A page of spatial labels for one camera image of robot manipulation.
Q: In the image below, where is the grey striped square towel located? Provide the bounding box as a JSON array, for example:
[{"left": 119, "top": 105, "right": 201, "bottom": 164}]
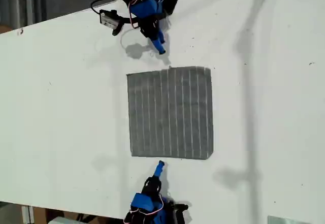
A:
[{"left": 126, "top": 66, "right": 214, "bottom": 160}]

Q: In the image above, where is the white plastic box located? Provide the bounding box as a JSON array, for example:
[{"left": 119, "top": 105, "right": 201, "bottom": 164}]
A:
[{"left": 48, "top": 216, "right": 78, "bottom": 224}]

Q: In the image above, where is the red and white wire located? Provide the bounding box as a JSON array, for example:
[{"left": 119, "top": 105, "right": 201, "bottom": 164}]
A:
[{"left": 128, "top": 0, "right": 146, "bottom": 29}]

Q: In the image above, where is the black camera stalk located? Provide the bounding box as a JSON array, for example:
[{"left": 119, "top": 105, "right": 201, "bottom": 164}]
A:
[
  {"left": 166, "top": 200, "right": 190, "bottom": 211},
  {"left": 112, "top": 17, "right": 140, "bottom": 36}
]

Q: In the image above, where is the black camera box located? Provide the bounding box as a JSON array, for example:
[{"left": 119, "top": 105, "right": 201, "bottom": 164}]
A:
[
  {"left": 173, "top": 207, "right": 186, "bottom": 224},
  {"left": 99, "top": 9, "right": 120, "bottom": 29}
]

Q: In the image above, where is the black camera cable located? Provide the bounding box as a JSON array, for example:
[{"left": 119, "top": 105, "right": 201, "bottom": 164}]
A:
[{"left": 90, "top": 0, "right": 124, "bottom": 14}]

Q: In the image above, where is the white metal bracket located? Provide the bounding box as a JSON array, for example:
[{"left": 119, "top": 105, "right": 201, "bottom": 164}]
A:
[{"left": 21, "top": 205, "right": 35, "bottom": 224}]

